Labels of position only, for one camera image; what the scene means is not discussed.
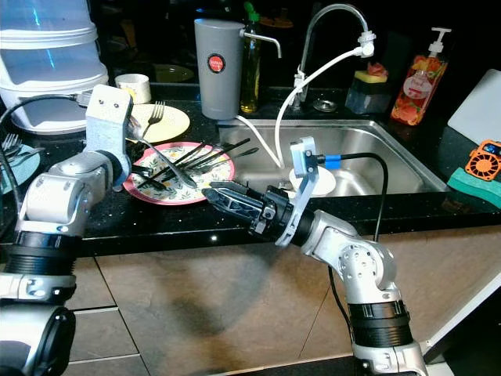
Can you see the oil bottle green cap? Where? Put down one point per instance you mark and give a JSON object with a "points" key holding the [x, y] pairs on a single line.
{"points": [[249, 74]]}

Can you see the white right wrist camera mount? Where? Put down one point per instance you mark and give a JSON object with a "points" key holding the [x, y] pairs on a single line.
{"points": [[305, 157]]}

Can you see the olive green dish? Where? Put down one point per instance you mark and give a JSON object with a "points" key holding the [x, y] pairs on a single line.
{"points": [[172, 73]]}

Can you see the dark translucent sponge holder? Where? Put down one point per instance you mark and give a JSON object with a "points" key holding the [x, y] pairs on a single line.
{"points": [[366, 98]]}

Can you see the yellow sponge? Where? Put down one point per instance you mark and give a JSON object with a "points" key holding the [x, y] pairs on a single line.
{"points": [[364, 77]]}

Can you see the white printed mug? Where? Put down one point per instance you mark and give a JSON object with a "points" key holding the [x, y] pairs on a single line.
{"points": [[133, 88]]}

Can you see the white stacked plastic container tower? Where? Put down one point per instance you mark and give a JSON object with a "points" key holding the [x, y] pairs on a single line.
{"points": [[47, 78]]}

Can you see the orange round gadget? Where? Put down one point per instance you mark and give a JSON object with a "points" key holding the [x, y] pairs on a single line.
{"points": [[484, 160]]}

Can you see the stainless steel sink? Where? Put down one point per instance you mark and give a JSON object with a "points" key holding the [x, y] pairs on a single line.
{"points": [[391, 168]]}

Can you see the pale yellow plate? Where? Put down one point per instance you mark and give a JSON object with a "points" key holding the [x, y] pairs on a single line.
{"points": [[176, 125]]}

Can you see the light blue plate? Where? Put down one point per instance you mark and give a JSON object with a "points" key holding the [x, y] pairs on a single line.
{"points": [[19, 176]]}

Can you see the white cutting board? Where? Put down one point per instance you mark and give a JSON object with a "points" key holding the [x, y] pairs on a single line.
{"points": [[477, 110]]}

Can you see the white bowl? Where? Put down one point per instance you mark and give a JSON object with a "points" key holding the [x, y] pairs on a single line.
{"points": [[325, 182]]}

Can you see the pink rimmed floral plate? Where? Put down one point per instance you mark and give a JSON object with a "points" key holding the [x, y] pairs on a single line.
{"points": [[203, 192]]}

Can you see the round chrome counter cap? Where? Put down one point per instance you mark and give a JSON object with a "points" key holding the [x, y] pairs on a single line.
{"points": [[322, 105]]}

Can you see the grey water filter canister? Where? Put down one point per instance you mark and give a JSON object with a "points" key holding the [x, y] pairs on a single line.
{"points": [[217, 90]]}

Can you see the red scrubber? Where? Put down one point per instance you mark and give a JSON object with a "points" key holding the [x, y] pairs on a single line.
{"points": [[377, 69]]}

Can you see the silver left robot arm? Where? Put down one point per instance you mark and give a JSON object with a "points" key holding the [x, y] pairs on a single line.
{"points": [[70, 204]]}

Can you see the orange soap pump bottle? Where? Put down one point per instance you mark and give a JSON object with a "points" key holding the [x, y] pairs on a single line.
{"points": [[416, 98]]}

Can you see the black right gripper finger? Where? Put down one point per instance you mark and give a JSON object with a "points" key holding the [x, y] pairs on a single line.
{"points": [[239, 213], [231, 195]]}

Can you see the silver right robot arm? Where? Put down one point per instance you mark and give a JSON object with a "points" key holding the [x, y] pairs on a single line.
{"points": [[360, 262]]}

